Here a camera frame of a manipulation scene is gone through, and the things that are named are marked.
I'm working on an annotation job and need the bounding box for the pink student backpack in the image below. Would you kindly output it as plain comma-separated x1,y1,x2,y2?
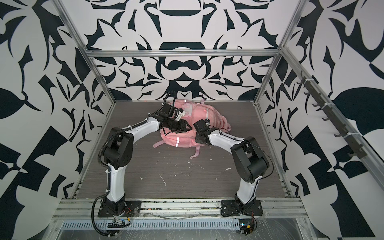
153,99,232,160

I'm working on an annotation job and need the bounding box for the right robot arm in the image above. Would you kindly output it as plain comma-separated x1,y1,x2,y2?
194,120,270,217

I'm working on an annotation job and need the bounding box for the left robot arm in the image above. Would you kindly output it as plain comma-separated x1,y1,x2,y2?
98,104,192,208

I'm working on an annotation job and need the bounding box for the right circuit board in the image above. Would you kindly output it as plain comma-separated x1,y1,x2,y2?
239,218,258,235

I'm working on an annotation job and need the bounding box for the circuit board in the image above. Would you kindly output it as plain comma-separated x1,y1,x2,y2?
107,218,131,229
239,218,258,235

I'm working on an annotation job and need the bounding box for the left circuit board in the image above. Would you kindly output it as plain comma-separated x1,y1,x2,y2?
107,218,131,229

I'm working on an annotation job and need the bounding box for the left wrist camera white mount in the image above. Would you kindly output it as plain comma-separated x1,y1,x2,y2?
174,109,185,121

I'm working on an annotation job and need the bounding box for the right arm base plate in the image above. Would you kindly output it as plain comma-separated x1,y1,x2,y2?
221,199,264,217

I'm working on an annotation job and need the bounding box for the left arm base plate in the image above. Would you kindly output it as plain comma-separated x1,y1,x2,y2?
97,200,142,218

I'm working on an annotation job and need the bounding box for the left base black cable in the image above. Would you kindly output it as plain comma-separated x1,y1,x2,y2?
91,191,121,238

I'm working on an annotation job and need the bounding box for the aluminium frame rail front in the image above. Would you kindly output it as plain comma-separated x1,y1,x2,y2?
53,198,309,220

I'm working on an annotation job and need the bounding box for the wall hook rail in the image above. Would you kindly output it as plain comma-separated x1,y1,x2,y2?
298,76,368,159

